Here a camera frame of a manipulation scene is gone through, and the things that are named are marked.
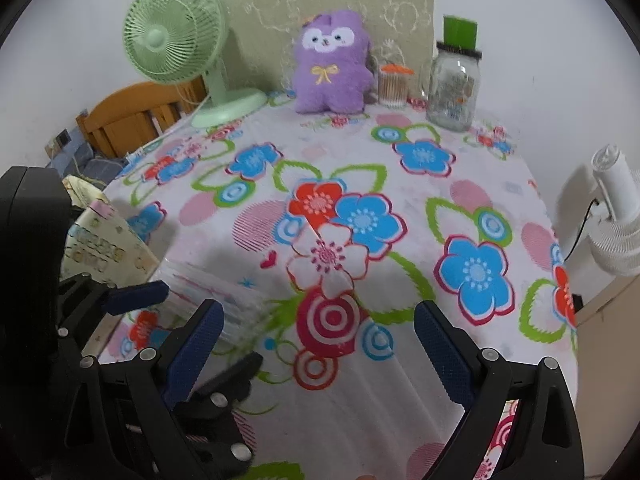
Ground yellow fabric storage box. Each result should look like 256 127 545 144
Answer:
60 176 160 287

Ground clear plastic sheet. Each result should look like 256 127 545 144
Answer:
150 259 296 351

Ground beige cabinet door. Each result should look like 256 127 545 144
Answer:
577 278 639 479

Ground blue plaid bedding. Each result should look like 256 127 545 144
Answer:
47 127 127 190

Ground wooden chair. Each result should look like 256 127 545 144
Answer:
76 76 206 158

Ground white floor fan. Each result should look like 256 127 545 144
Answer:
564 144 639 276

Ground floral plastic tablecloth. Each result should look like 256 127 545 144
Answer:
106 93 578 479

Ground green desk fan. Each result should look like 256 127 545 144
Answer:
122 0 267 129

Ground toothpick holder orange lid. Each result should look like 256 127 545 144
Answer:
378 63 414 108

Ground purple plush toy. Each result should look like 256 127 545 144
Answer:
292 9 374 115

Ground wall power socket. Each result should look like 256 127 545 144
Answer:
44 129 70 160

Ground black fan power cable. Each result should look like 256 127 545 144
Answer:
563 198 601 264

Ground green patterned wall board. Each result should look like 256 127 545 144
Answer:
219 0 436 101

